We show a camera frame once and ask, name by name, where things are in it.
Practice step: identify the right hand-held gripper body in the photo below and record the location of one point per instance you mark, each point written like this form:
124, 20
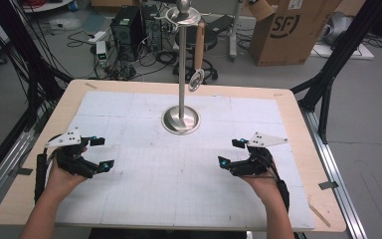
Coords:
253, 164

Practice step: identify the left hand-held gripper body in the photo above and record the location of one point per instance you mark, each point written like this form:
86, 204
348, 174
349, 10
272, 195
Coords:
73, 161

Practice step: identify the steel utensil stand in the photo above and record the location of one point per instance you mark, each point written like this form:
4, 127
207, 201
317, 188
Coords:
181, 76

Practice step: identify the person's left hand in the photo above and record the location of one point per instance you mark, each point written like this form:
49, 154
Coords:
61, 182

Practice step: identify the person's right hand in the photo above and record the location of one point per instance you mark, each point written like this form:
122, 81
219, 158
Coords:
262, 187

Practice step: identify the grey tape piece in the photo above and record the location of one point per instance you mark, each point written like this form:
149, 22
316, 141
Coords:
24, 171
328, 185

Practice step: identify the white grid mat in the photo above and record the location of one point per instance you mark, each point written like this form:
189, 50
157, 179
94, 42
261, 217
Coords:
165, 192

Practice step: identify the brown tape strip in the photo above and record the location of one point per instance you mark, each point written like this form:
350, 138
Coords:
320, 215

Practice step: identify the small bench power supply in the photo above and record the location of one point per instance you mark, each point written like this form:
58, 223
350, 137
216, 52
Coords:
101, 53

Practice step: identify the white power strip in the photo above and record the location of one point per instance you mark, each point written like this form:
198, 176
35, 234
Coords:
97, 36

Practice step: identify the black round stool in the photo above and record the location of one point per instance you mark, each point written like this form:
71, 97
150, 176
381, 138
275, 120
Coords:
212, 38

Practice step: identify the white metal pole stand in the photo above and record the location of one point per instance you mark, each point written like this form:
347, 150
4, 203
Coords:
235, 33

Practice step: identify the black computer tower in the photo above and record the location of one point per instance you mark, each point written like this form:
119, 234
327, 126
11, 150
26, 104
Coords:
126, 31
153, 26

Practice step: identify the brown cardboard box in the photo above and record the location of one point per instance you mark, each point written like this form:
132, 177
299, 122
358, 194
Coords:
285, 33

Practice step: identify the white flat board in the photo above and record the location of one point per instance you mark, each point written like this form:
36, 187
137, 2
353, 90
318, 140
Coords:
364, 53

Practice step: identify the aluminium rail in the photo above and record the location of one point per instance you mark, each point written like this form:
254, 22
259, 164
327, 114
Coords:
3, 172
331, 172

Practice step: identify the black metal frame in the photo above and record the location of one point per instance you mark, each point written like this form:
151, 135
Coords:
341, 49
30, 59

